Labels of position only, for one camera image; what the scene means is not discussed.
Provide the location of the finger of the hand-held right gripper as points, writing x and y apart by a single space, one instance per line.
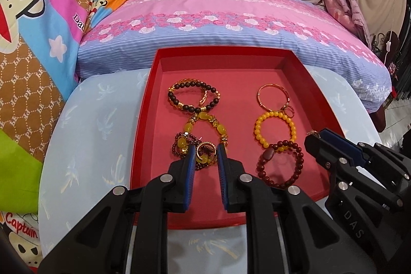
343 142
321 148

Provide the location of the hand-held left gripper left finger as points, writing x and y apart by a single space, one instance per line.
190 174

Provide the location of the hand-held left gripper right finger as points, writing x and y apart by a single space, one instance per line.
223 177

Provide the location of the small gold hoop earring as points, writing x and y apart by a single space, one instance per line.
313 132
205 145

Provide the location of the red cardboard box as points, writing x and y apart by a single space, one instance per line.
244 81

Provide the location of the dark red wooden furniture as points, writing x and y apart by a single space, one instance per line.
382 116

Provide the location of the rose gold bangle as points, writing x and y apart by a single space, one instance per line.
258 97

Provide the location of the black metal rack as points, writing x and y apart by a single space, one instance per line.
398 46

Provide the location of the mauve folded cloth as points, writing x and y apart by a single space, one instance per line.
346 4

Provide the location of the pink and blue floral pillow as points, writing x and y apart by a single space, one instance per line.
224 4

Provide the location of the cartoon monkey printed blanket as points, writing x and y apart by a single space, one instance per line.
32 36

